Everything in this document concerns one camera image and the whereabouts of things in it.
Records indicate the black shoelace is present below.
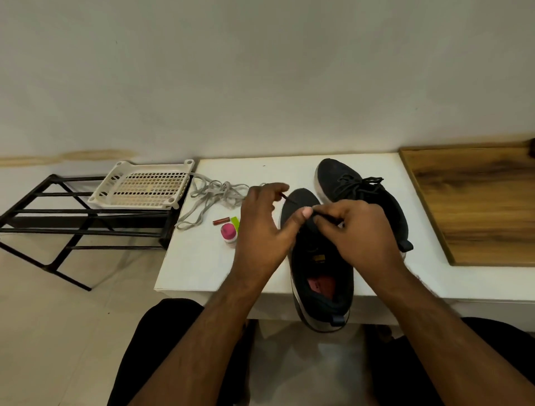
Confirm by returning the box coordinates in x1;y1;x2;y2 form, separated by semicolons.
337;172;386;206
278;191;344;227

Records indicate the person's right forearm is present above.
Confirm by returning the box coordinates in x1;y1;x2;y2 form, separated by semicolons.
368;263;535;406

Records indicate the grey shoelaces bundle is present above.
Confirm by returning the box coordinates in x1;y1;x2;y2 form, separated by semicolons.
174;173;252;232

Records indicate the dark sneaker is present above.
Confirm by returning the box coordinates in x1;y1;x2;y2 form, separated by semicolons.
314;157;416;254
279;186;356;334

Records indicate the person's left forearm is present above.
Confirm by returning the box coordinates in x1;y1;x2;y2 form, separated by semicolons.
125;272;269;406

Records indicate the pink capped white bottle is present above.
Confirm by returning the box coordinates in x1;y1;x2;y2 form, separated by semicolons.
220;221;240;245

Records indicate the person's bare foot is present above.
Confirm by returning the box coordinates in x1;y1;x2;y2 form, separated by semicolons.
240;318;259;346

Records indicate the person's right hand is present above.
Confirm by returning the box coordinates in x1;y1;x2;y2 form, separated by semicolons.
312;198;407;291

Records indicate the person's left hand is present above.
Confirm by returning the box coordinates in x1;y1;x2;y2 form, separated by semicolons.
231;181;314;291

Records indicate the white perforated plastic tray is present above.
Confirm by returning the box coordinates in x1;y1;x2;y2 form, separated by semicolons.
87;158;197;211

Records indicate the wooden board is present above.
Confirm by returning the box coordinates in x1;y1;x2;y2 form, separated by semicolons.
398;143;535;268

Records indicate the black metal rack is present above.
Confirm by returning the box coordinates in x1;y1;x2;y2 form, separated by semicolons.
0;171;195;293

